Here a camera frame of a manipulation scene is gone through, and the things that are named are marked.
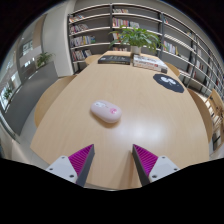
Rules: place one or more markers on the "small distant potted plant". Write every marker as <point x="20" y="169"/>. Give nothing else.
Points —
<point x="43" y="59"/>

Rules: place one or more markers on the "black sheep-shaped mouse pad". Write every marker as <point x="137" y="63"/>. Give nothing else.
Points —
<point x="168" y="83"/>

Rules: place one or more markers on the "pink computer mouse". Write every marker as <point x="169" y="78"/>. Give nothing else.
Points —
<point x="106" y="111"/>

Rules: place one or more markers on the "white book with dark spine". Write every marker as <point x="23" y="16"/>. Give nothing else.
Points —
<point x="153" y="67"/>

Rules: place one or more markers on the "slatted light wooden chair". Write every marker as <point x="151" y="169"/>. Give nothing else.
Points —
<point x="216" y="103"/>

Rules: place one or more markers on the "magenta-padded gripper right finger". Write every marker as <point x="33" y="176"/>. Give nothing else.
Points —
<point x="161" y="166"/>

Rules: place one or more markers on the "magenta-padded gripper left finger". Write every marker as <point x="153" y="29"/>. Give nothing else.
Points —
<point x="63" y="166"/>

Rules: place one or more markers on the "grey shelf unit with books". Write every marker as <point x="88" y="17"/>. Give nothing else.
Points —
<point x="90" y="30"/>

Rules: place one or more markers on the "black book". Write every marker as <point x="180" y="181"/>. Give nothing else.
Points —
<point x="114" y="60"/>

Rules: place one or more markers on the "green potted plant, white pot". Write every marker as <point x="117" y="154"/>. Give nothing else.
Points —
<point x="136" y="38"/>

